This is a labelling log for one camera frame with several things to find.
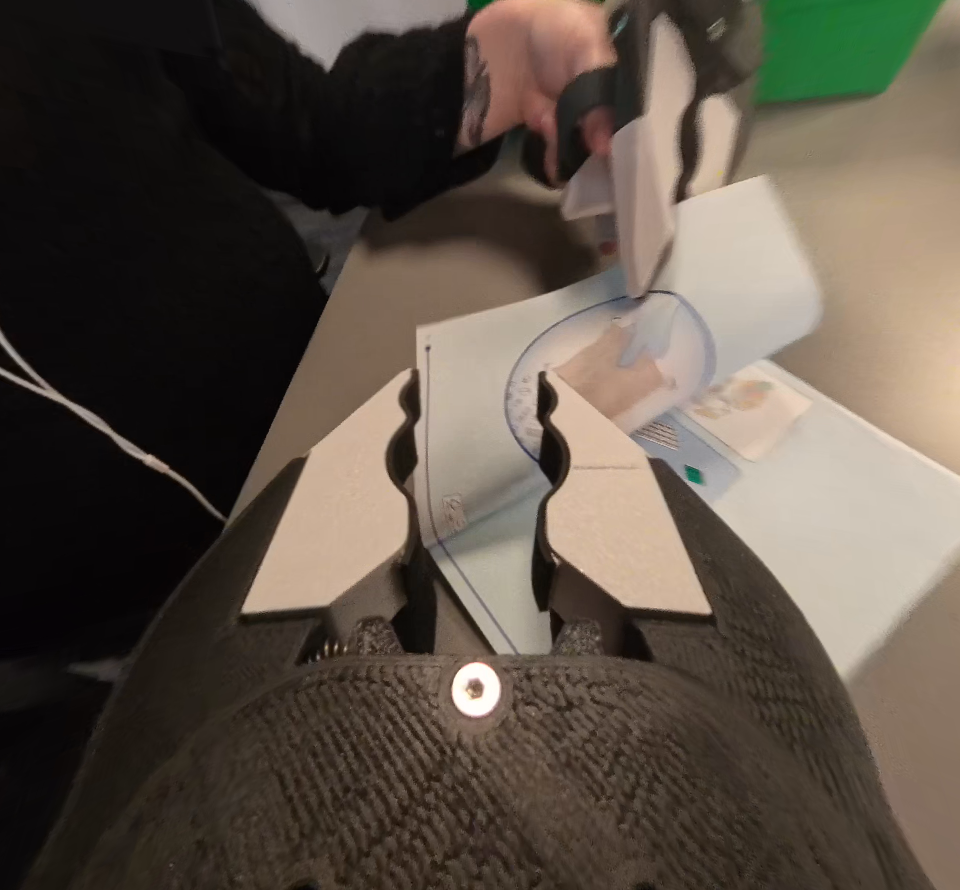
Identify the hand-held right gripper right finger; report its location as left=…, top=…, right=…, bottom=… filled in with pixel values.
left=531, top=370, right=714, bottom=619

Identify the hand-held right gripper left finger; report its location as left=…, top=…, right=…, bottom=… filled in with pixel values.
left=240, top=368, right=421, bottom=618

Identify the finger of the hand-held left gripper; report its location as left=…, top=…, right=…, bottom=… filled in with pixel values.
left=609, top=11, right=702, bottom=300
left=686, top=90, right=753, bottom=203

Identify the light blue instruction booklet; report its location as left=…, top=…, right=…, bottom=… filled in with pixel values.
left=414, top=174, right=960, bottom=683

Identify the person's left forearm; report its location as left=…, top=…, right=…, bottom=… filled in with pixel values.
left=326, top=11, right=500, bottom=222

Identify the person's left hand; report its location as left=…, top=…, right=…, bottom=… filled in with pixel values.
left=459, top=0, right=640, bottom=186

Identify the green plastic bin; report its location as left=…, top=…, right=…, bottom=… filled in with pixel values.
left=465, top=0, right=960, bottom=105

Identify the person's black clothed torso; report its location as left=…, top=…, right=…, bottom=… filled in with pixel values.
left=0, top=0, right=376, bottom=662

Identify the white cable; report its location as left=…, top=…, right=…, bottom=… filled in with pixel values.
left=0, top=326, right=228, bottom=525

